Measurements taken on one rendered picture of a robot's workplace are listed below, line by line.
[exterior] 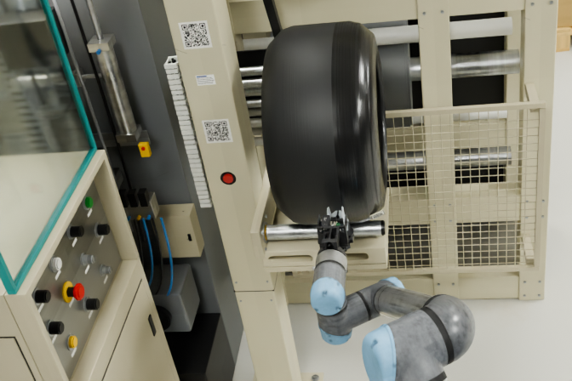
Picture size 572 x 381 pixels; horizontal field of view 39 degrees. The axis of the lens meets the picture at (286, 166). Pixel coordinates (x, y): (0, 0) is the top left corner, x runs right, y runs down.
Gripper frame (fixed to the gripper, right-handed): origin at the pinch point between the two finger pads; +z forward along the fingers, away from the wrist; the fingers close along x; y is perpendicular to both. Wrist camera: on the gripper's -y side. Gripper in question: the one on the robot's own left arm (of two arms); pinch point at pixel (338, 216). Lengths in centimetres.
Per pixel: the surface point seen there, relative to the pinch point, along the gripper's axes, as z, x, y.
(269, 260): 9.0, 23.3, -21.7
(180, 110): 19, 42, 25
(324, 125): 2.4, 0.4, 26.2
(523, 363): 45, -52, -105
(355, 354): 50, 9, -104
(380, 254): 8.8, -9.0, -21.0
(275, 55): 18.5, 13.0, 38.5
